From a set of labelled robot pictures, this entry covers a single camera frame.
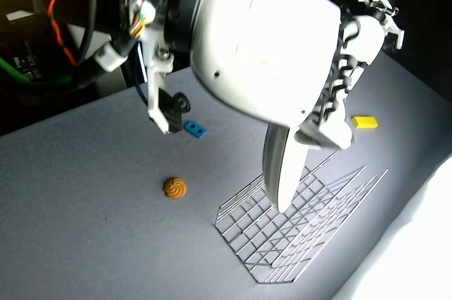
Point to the blue two-hole block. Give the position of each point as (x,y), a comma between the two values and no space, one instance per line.
(196,128)

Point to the white plate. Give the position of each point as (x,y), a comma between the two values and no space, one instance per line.
(289,173)

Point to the yellow rectangular block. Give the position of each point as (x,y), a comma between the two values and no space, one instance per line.
(367,122)

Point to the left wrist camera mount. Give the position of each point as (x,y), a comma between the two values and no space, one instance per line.
(399,37)

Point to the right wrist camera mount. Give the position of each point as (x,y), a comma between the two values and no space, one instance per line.
(155,77)

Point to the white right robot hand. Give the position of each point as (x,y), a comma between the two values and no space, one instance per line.
(261,42)

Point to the orange swirl cookie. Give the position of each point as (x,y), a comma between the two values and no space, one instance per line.
(175,188)

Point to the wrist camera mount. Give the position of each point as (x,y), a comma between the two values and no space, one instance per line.
(399,37)
(155,77)

